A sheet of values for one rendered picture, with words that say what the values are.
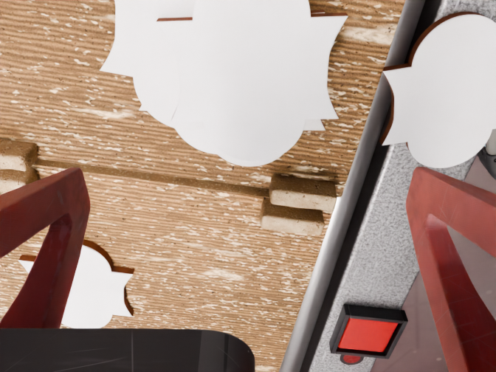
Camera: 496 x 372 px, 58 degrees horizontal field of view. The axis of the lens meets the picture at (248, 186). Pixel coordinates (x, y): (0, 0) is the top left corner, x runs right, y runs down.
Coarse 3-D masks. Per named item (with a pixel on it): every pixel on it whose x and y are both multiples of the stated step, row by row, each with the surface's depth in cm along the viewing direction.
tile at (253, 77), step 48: (240, 0) 27; (288, 0) 27; (192, 48) 29; (240, 48) 29; (288, 48) 29; (192, 96) 30; (240, 96) 30; (288, 96) 30; (240, 144) 33; (288, 144) 32
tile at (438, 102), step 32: (448, 32) 34; (480, 32) 34; (416, 64) 36; (448, 64) 36; (480, 64) 36; (416, 96) 37; (448, 96) 37; (480, 96) 37; (416, 128) 39; (448, 128) 39; (480, 128) 39; (416, 160) 41; (448, 160) 41
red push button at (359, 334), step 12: (348, 324) 54; (360, 324) 54; (372, 324) 54; (384, 324) 54; (396, 324) 54; (348, 336) 55; (360, 336) 55; (372, 336) 55; (384, 336) 55; (348, 348) 56; (360, 348) 56; (372, 348) 56; (384, 348) 56
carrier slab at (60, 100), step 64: (0, 0) 33; (64, 0) 33; (320, 0) 32; (384, 0) 32; (0, 64) 35; (64, 64) 35; (384, 64) 35; (0, 128) 39; (64, 128) 39; (128, 128) 38
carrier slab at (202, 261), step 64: (128, 192) 42; (192, 192) 42; (256, 192) 43; (128, 256) 47; (192, 256) 47; (256, 256) 47; (0, 320) 54; (128, 320) 53; (192, 320) 53; (256, 320) 53
